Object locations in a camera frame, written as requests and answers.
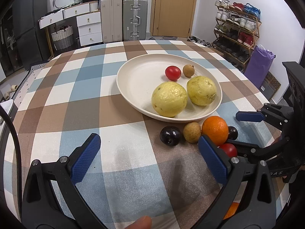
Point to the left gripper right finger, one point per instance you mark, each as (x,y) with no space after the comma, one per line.
(257,208)

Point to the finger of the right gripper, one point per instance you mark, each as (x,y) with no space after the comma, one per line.
(273,114)
(254,153)

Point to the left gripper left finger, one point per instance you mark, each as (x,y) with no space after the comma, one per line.
(51,199)

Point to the small dark plum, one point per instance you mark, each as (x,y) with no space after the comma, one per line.
(233,133)

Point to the large orange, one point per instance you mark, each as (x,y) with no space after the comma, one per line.
(216,129)

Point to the large dark plum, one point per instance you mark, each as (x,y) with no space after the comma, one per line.
(170,135)

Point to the left hand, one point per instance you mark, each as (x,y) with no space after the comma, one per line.
(144,222)

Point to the small orange tangerine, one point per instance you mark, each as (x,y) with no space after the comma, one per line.
(232,210)

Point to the purple bag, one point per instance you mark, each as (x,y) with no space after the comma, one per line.
(259,65)

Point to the brown longan on table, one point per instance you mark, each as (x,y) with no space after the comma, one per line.
(192,132)

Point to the yellow guava right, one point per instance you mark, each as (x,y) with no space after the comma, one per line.
(201,90)

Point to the yellow guava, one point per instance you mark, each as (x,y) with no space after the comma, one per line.
(169,99)
(201,90)

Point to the wooden shoe rack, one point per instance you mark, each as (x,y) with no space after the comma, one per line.
(236,31)

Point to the yellow guava left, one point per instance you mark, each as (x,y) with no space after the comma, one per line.
(169,99)

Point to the brown longan in plate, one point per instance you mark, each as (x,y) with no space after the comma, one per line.
(188,70)

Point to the red cherry tomato in plate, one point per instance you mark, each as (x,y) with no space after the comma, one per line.
(173,73)

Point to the checkered tablecloth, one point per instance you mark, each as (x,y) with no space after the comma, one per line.
(134,174)

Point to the cream round plate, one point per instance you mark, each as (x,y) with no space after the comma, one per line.
(144,85)

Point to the wooden door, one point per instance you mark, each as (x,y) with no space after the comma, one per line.
(173,18)

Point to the woven laundry basket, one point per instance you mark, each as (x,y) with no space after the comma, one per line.
(63,38)

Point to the silver suitcase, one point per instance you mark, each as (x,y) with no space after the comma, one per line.
(134,19)

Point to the beige suitcase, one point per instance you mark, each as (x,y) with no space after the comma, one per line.
(111,20)

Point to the white drawer cabinet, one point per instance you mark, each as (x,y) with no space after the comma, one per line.
(88,19)

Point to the black refrigerator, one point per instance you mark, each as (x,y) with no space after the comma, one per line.
(31,40)

